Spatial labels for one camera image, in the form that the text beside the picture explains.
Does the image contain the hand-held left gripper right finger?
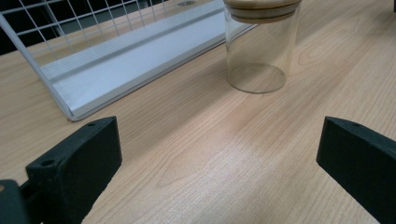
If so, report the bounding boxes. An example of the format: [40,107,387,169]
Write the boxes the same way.
[316,116,396,224]

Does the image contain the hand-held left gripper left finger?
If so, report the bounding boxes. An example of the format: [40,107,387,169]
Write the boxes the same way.
[25,116,123,224]

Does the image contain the white wire shelf rack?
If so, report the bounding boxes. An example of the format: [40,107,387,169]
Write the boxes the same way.
[0,0,260,122]

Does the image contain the clear glass jar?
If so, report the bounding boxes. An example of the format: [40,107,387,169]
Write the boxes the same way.
[223,6,301,95]

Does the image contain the wooden jar lid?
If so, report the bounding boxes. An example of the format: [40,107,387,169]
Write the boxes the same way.
[222,0,303,25]

